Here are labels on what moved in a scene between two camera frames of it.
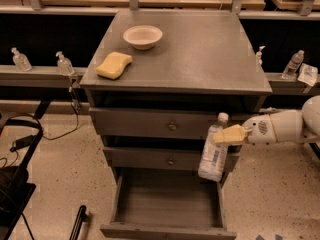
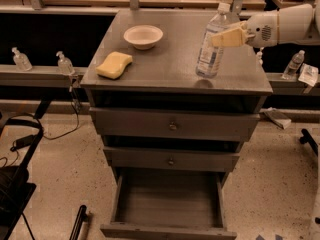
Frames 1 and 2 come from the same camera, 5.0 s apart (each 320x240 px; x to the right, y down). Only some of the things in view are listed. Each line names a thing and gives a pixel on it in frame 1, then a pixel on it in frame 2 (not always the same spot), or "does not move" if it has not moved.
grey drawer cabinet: [155, 85] does not move
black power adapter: [22, 143] does not move
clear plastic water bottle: [214, 154] to [210, 57]
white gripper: [260, 129] to [262, 30]
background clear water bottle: [292, 66] does not move
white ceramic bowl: [142, 37] does not move
